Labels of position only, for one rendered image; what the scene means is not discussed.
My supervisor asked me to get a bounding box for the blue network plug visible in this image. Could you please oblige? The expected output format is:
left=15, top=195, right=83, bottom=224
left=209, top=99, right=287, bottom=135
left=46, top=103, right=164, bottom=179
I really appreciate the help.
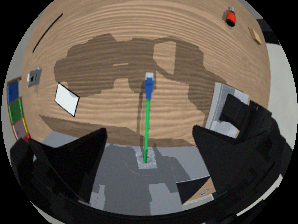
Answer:
left=144, top=73, right=154, bottom=99

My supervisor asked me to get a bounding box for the orange-handled screwdriver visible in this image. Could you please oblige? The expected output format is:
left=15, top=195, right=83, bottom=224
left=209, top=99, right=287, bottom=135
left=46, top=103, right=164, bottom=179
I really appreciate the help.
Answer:
left=226, top=7, right=236, bottom=27

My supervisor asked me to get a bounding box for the small tan box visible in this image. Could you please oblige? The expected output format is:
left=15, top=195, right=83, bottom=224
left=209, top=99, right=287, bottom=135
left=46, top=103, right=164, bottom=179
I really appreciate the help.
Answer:
left=249, top=29, right=262, bottom=45

